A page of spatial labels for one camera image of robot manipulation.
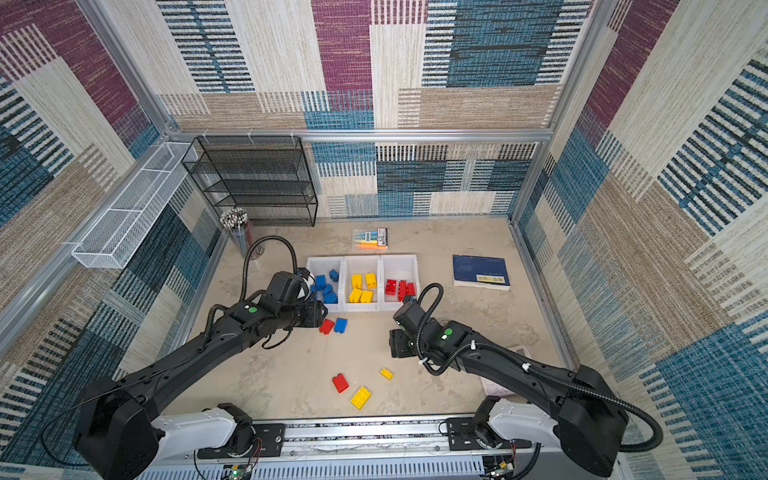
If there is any red brick top row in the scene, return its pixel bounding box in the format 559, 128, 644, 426
319, 319, 335, 335

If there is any blue brick top row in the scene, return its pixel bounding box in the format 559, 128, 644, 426
333, 318, 348, 334

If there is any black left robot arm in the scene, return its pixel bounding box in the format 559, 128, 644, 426
70, 262, 328, 479

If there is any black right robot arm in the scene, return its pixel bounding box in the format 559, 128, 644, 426
389, 283, 664, 479

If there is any blue notebook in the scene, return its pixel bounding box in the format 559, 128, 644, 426
452, 255, 511, 291

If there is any long yellow brick bottom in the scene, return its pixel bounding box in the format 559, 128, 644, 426
350, 386, 372, 410

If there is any yellow brick pile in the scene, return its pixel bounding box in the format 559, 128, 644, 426
363, 272, 378, 292

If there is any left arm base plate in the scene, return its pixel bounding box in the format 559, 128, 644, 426
196, 423, 286, 462

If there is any black wire shelf rack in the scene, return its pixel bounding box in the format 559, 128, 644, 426
181, 135, 319, 226

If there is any aluminium front rail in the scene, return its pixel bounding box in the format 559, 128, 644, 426
107, 410, 625, 480

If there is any white middle bin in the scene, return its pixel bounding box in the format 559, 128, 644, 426
339, 255, 384, 312

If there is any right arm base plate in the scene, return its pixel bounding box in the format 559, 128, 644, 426
438, 417, 533, 452

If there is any red brick bottom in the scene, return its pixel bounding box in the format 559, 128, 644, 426
332, 373, 349, 394

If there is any pencil cup with pencils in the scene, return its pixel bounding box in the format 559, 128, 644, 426
219, 207, 255, 255

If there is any red brick small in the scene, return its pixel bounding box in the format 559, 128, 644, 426
385, 280, 397, 296

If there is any white mesh wall basket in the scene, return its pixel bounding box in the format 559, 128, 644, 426
72, 142, 189, 269

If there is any highlighter marker pack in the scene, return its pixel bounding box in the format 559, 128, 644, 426
352, 228, 389, 250

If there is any white left bin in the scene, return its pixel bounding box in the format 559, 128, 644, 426
306, 256, 347, 313

